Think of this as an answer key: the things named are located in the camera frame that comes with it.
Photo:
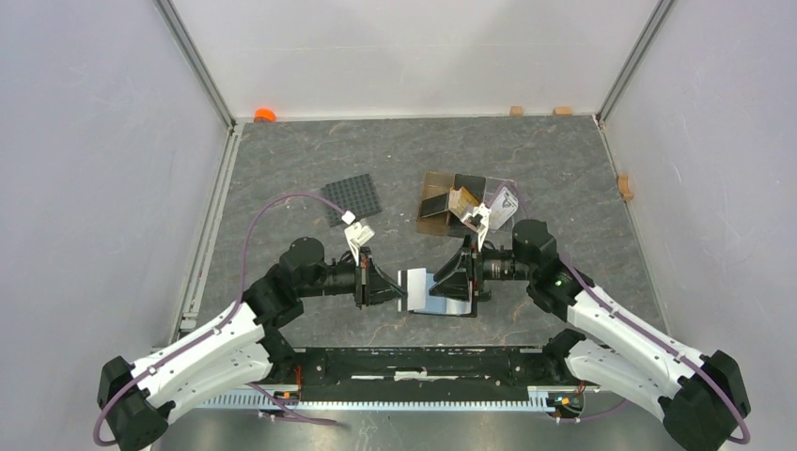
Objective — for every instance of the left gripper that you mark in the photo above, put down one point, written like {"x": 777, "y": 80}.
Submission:
{"x": 371, "y": 287}

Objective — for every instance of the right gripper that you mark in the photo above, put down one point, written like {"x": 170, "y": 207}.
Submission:
{"x": 452, "y": 279}

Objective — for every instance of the black card holder wallet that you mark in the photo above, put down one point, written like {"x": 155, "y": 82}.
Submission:
{"x": 441, "y": 306}

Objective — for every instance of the amber and black organizer box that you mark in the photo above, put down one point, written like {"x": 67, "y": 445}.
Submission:
{"x": 441, "y": 192}

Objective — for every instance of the black credit card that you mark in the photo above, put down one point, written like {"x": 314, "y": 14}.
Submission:
{"x": 433, "y": 206}

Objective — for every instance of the orange card stack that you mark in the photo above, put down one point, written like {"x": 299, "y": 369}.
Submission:
{"x": 462, "y": 203}

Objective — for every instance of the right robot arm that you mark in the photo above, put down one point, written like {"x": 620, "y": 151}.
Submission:
{"x": 700, "y": 398}

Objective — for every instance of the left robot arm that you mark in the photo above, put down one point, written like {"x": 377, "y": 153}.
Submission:
{"x": 140, "y": 399}

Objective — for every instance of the dark grey stud baseplate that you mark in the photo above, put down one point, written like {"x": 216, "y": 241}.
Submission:
{"x": 357, "y": 194}

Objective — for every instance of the curved wooden piece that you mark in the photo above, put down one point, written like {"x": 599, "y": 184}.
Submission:
{"x": 624, "y": 187}

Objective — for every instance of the orange round cap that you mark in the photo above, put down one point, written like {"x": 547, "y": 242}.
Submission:
{"x": 264, "y": 115}

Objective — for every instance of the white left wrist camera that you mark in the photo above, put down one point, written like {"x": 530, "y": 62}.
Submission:
{"x": 357, "y": 233}

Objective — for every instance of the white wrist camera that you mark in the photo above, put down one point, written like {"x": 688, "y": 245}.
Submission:
{"x": 357, "y": 233}
{"x": 477, "y": 219}

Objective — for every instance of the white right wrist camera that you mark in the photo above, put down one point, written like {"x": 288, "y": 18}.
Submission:
{"x": 477, "y": 219}

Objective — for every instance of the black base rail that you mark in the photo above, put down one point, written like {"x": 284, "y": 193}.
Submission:
{"x": 420, "y": 374}

